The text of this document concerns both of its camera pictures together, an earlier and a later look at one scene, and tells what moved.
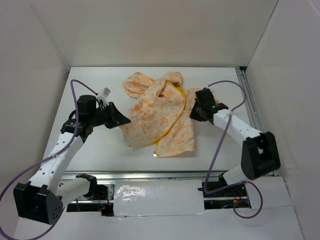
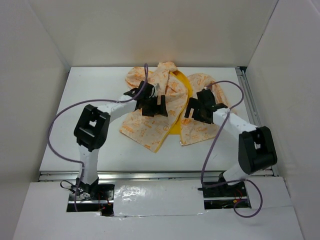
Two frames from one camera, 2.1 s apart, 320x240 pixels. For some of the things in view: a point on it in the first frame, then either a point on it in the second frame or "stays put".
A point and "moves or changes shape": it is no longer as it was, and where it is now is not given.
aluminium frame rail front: x=174 y=175 stays put
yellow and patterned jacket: x=159 y=116 moves or changes shape
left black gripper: x=117 y=118 → x=157 y=109
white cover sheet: x=148 y=197 stays put
